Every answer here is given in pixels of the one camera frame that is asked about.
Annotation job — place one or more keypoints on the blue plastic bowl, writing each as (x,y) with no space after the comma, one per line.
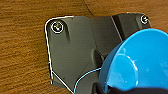
(140,60)

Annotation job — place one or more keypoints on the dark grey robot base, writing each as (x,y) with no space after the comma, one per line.
(80,46)

